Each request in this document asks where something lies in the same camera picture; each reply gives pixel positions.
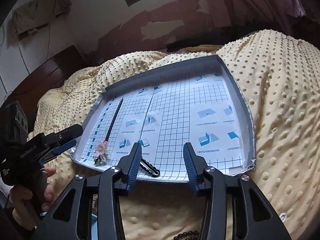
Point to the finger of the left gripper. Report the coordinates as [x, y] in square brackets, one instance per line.
[57, 152]
[64, 136]

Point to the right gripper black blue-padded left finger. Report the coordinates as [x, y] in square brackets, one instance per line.
[70, 215]

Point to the grey shallow tray box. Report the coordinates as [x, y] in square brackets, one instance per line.
[196, 101]

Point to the pink red curtain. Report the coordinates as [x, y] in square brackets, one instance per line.
[226, 13]

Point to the person's left hand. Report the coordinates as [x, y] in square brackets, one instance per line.
[32, 196]

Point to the black hairpin with pink flower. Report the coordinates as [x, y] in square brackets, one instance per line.
[101, 148]

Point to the silver rhinestone hair clip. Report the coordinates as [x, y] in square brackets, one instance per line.
[283, 217]

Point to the cream dotted blanket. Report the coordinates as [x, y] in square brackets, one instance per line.
[279, 78]

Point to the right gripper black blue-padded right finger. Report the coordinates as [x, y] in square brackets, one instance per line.
[253, 215]

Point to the olive cloth on wall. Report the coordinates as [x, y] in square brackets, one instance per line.
[37, 13]

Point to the dark wooden headboard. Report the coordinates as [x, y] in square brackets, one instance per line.
[52, 74]

